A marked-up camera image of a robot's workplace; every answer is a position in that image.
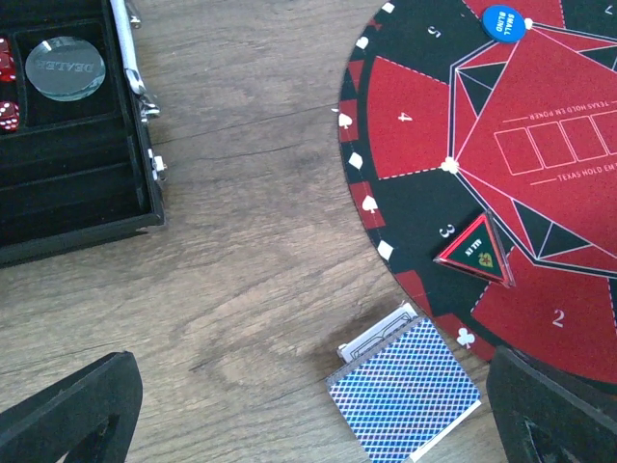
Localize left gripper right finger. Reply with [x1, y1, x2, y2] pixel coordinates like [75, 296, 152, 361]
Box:
[486, 346, 616, 463]

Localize red dice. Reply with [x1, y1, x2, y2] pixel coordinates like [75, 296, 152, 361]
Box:
[0, 37, 20, 132]

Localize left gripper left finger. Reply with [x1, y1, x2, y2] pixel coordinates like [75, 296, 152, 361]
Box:
[1, 351, 143, 462]

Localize black poker chip case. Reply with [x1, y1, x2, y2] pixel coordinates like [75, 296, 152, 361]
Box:
[1, 1, 165, 266]

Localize white playing card box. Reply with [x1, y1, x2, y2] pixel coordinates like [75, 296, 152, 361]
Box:
[337, 302, 417, 363]

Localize round red black poker mat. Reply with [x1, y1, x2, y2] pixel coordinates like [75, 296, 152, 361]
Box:
[338, 1, 616, 393]

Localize triangular all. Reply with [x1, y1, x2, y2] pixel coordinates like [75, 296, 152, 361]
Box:
[433, 210, 515, 287]

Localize clear round dealer button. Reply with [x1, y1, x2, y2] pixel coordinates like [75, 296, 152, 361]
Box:
[25, 36, 106, 102]

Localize blue small blind button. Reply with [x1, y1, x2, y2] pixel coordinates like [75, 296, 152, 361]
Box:
[481, 4, 527, 43]

